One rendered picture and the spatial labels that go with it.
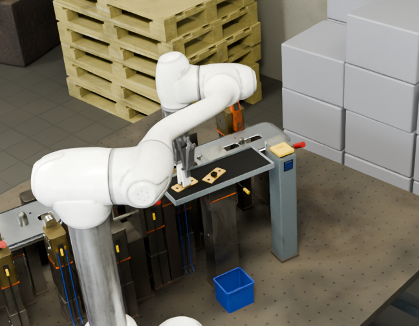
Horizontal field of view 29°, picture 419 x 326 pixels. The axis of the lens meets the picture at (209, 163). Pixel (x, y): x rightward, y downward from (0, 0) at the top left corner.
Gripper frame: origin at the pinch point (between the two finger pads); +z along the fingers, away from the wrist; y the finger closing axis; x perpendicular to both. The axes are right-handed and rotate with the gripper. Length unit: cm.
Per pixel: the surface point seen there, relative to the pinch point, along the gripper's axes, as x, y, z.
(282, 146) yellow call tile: -37.5, -5.5, 4.0
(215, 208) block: -7.6, -5.0, 14.7
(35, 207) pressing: 32, 46, 20
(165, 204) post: 2.0, 9.9, 15.7
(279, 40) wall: -224, 195, 89
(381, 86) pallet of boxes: -141, 38, 37
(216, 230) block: -7.2, -4.9, 23.5
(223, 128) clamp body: -51, 43, 22
